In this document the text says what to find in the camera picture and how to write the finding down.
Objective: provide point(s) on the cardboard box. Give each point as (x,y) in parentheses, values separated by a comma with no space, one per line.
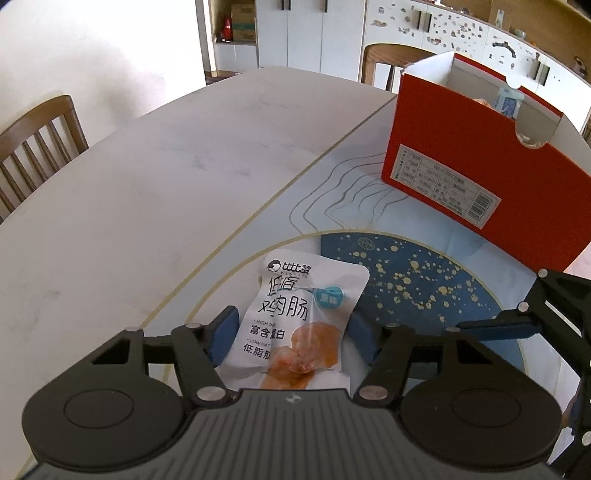
(242,23)

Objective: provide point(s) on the red shoebox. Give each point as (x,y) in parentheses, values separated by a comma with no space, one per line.
(461,152)

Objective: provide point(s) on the white blueberry print packet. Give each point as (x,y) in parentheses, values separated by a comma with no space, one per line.
(510,104)

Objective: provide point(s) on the white wall cabinet unit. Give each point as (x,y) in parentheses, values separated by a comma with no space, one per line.
(314,37)

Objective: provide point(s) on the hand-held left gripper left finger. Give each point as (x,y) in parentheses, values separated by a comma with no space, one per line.
(224,334)

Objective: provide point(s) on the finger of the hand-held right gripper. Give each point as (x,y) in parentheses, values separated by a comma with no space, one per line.
(508,331)

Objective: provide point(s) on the white sausage snack packet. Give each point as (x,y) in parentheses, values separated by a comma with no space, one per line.
(295,300)

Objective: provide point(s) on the wooden chair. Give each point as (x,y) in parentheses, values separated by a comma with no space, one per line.
(392,50)
(41,120)

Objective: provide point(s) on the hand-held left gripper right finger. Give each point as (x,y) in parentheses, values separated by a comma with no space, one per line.
(367,341)

